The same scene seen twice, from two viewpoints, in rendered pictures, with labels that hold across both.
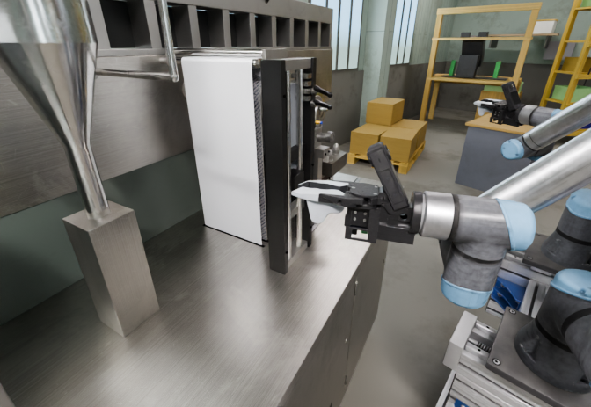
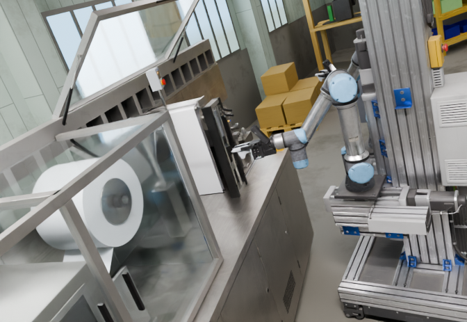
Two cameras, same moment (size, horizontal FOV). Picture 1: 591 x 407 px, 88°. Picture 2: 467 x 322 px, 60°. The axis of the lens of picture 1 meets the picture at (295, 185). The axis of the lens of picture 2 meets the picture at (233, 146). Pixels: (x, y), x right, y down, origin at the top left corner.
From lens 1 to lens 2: 147 cm
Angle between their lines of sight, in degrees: 7
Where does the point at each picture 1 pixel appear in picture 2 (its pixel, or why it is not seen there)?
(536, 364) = (349, 187)
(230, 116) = (189, 133)
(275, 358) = (247, 218)
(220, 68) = (178, 114)
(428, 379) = not seen: hidden behind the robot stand
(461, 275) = (294, 157)
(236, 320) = (226, 215)
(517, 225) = (299, 135)
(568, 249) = not seen: hidden behind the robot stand
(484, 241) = (293, 143)
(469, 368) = (336, 206)
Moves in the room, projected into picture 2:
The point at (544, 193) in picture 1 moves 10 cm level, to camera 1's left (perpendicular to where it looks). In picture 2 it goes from (313, 122) to (295, 129)
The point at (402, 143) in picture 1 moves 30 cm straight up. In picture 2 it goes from (303, 104) to (297, 82)
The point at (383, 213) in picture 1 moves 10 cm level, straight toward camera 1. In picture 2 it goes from (263, 147) to (262, 155)
